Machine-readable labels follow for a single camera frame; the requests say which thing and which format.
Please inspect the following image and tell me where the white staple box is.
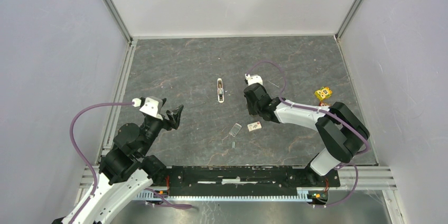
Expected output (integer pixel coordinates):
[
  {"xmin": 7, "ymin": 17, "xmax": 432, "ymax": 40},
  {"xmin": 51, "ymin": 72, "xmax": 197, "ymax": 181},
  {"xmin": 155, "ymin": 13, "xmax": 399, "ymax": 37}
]
[{"xmin": 247, "ymin": 122, "xmax": 262, "ymax": 132}]

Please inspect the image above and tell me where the white staple tray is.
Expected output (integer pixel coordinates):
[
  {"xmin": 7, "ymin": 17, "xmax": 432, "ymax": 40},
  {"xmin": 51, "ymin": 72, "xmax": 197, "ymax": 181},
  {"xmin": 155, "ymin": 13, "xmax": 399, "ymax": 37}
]
[{"xmin": 229, "ymin": 123, "xmax": 242, "ymax": 137}]

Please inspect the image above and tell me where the white stapler top half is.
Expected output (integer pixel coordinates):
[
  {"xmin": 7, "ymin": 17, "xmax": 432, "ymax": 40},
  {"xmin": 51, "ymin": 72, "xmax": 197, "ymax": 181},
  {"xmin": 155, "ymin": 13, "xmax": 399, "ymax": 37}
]
[{"xmin": 217, "ymin": 78, "xmax": 225, "ymax": 103}]

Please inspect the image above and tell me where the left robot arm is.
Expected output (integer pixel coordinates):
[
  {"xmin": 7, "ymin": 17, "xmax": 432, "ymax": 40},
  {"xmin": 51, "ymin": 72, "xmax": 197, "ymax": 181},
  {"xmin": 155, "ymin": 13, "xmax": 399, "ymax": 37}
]
[{"xmin": 53, "ymin": 96, "xmax": 184, "ymax": 223}]

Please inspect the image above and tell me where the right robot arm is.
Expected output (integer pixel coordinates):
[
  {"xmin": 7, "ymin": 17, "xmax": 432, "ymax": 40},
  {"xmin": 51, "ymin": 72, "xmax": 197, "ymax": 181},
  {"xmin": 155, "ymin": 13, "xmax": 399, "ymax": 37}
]
[{"xmin": 244, "ymin": 83, "xmax": 370, "ymax": 186}]

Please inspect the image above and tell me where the yellow toy block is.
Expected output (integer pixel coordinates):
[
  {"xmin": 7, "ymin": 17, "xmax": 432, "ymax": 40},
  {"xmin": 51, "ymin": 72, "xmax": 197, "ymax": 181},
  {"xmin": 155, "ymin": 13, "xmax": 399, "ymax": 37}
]
[{"xmin": 314, "ymin": 87, "xmax": 333, "ymax": 101}]

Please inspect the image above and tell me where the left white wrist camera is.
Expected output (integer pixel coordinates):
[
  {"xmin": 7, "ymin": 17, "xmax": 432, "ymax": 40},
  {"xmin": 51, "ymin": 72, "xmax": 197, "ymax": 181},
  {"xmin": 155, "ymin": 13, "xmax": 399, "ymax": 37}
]
[{"xmin": 132, "ymin": 96, "xmax": 164, "ymax": 120}]

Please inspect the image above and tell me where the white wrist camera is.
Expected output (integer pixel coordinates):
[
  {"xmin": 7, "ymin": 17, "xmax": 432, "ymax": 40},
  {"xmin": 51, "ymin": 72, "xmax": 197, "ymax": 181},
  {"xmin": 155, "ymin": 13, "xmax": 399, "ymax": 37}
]
[
  {"xmin": 245, "ymin": 74, "xmax": 263, "ymax": 86},
  {"xmin": 132, "ymin": 96, "xmax": 164, "ymax": 120}
]

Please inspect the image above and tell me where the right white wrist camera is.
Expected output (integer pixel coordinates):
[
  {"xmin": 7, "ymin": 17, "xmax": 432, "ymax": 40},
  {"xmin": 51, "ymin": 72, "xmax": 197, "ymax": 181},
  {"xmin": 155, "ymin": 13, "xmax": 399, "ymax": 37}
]
[{"xmin": 245, "ymin": 74, "xmax": 263, "ymax": 86}]

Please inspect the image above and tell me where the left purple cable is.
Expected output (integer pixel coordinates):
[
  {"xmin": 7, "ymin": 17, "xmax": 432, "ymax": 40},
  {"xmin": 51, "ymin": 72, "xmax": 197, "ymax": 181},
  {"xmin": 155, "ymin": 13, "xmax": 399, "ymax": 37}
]
[{"xmin": 69, "ymin": 101, "xmax": 134, "ymax": 224}]

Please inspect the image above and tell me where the purple cable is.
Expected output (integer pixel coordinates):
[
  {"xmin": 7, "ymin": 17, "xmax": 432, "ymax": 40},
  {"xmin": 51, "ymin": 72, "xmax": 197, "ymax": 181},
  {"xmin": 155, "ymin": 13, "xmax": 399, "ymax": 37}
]
[
  {"xmin": 69, "ymin": 101, "xmax": 134, "ymax": 224},
  {"xmin": 247, "ymin": 60, "xmax": 371, "ymax": 208}
]

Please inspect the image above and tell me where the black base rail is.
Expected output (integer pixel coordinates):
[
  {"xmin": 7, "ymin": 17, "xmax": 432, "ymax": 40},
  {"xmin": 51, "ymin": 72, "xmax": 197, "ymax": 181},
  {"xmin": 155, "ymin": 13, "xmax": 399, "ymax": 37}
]
[{"xmin": 151, "ymin": 165, "xmax": 341, "ymax": 197}]

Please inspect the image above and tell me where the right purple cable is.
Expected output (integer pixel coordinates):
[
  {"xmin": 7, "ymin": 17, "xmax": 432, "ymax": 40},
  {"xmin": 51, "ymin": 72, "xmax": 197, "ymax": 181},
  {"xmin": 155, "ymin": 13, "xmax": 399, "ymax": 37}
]
[{"xmin": 247, "ymin": 60, "xmax": 371, "ymax": 208}]

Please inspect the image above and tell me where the left aluminium frame post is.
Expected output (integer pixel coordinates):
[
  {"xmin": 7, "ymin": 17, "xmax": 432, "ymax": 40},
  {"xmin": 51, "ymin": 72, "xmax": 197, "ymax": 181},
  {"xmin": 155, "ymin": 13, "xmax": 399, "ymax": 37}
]
[{"xmin": 102, "ymin": 0, "xmax": 133, "ymax": 44}]

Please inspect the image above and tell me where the aluminium frame post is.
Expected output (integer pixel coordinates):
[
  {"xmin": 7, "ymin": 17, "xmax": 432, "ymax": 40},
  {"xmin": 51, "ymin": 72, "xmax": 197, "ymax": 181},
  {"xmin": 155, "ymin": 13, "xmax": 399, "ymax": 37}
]
[
  {"xmin": 334, "ymin": 0, "xmax": 363, "ymax": 43},
  {"xmin": 102, "ymin": 0, "xmax": 133, "ymax": 44}
]

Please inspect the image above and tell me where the right aluminium frame post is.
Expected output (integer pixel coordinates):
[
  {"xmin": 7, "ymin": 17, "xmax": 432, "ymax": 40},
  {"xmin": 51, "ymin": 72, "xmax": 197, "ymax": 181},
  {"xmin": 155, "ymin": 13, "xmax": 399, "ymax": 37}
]
[{"xmin": 334, "ymin": 0, "xmax": 363, "ymax": 43}]

